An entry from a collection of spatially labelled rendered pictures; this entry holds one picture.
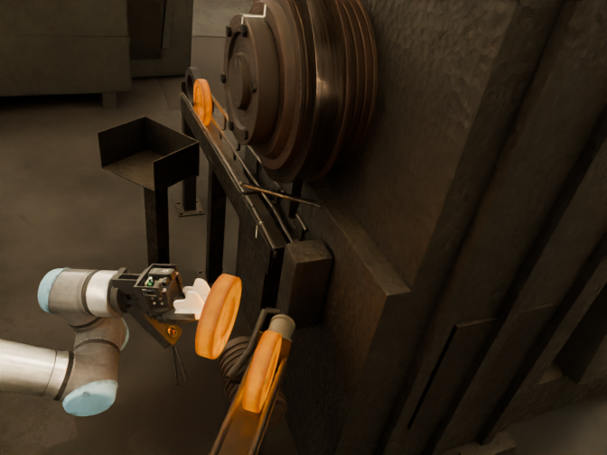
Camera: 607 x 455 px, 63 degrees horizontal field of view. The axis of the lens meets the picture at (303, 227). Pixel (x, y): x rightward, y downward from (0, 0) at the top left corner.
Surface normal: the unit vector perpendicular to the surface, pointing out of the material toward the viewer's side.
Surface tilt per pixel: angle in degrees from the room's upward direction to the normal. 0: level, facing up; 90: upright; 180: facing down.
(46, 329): 0
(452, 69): 90
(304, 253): 0
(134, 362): 0
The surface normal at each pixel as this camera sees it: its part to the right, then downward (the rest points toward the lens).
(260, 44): 0.33, -0.24
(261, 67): 0.38, 0.08
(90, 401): 0.28, 0.66
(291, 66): -0.07, 0.11
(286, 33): -0.11, -0.18
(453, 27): -0.92, 0.11
